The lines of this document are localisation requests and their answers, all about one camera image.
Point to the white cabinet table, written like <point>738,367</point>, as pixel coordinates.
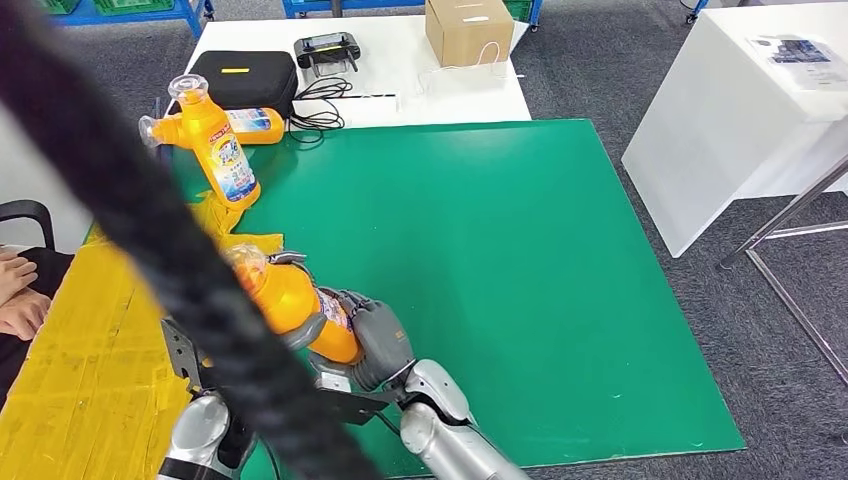
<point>715,132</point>

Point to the person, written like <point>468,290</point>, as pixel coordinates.
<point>13,371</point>

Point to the yellow taped board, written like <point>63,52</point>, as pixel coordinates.
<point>86,397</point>

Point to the person's hand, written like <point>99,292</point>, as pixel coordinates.
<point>26,314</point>
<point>16,278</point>

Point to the black zip carrying case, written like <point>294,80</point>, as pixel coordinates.
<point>255,83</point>

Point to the brown cardboard box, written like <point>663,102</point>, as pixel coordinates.
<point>467,33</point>

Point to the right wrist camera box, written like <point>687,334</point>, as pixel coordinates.
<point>348,401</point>

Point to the orange detergent bottle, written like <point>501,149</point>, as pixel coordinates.
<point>291,301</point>
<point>222,152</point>
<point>258,126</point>

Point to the green plastic crate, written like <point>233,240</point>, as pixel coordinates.
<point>136,5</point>
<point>60,5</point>
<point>520,8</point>

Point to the black remote controller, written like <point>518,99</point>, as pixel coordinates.
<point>328,48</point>

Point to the printed paper leaflet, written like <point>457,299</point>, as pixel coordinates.
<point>802,54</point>

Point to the crumpled yellow plastic bag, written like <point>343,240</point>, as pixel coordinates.
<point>218,222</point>

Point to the clear plastic bag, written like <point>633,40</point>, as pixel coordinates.
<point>464,78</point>

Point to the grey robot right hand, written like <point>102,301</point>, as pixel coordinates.
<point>381,344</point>

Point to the blue caster leg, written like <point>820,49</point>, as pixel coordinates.
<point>696,10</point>

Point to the black chair armrest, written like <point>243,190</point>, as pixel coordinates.
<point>26,207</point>

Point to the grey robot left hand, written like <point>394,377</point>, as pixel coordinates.
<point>301,334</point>

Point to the silver metal frame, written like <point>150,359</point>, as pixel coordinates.
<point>795,210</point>

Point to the blue storage rack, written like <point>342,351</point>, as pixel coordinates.
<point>193,13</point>
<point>311,6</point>

